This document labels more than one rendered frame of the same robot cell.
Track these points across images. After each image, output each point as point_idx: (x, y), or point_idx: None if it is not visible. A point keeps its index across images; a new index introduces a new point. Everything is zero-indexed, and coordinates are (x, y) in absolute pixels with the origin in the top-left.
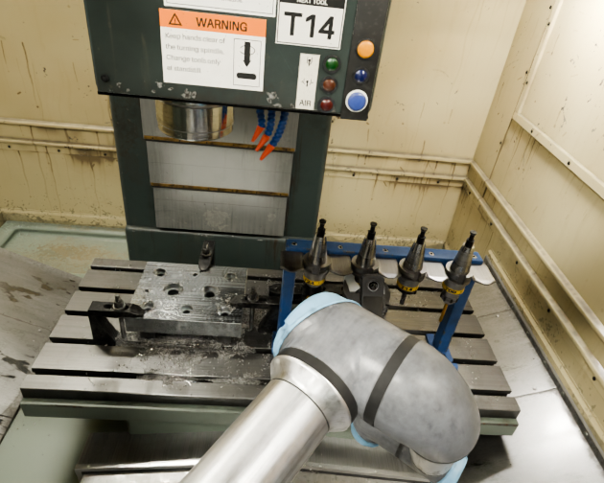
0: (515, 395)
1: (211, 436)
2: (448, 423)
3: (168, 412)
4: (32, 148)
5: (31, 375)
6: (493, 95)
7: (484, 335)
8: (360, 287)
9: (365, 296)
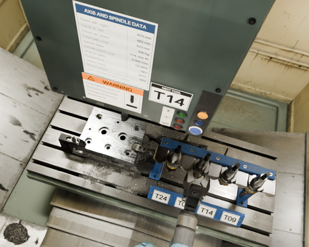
0: (278, 228)
1: (112, 206)
2: None
3: (91, 196)
4: None
5: (31, 162)
6: None
7: (279, 185)
8: (189, 188)
9: (190, 196)
